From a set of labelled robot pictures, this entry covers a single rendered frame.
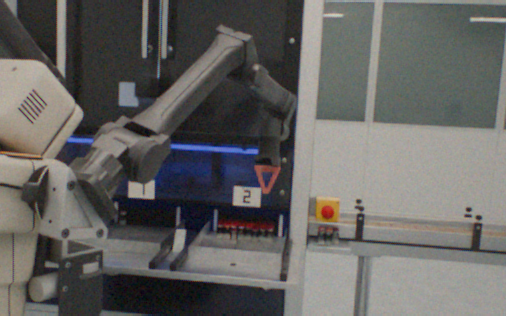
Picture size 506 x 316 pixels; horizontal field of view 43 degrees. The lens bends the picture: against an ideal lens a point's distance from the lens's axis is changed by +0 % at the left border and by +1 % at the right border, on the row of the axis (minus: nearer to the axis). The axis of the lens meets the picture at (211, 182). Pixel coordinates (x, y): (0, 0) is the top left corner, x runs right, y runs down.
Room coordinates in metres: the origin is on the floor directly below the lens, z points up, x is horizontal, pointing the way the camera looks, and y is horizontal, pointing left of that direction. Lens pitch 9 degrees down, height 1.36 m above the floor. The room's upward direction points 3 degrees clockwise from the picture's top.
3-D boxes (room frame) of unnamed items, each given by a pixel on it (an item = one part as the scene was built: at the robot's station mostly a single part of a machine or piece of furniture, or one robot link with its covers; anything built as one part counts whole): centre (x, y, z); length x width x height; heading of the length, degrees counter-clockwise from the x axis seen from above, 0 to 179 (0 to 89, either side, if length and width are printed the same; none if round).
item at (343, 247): (2.01, -0.38, 0.87); 0.14 x 0.13 x 0.02; 171
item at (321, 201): (1.97, -0.36, 1.00); 0.08 x 0.07 x 0.07; 171
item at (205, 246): (1.89, -0.10, 0.90); 0.34 x 0.26 x 0.04; 171
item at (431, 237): (2.06, -0.67, 0.92); 0.69 x 0.16 x 0.16; 81
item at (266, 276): (1.85, 0.08, 0.87); 0.70 x 0.48 x 0.02; 81
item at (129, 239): (1.94, 0.24, 0.90); 0.34 x 0.26 x 0.04; 171
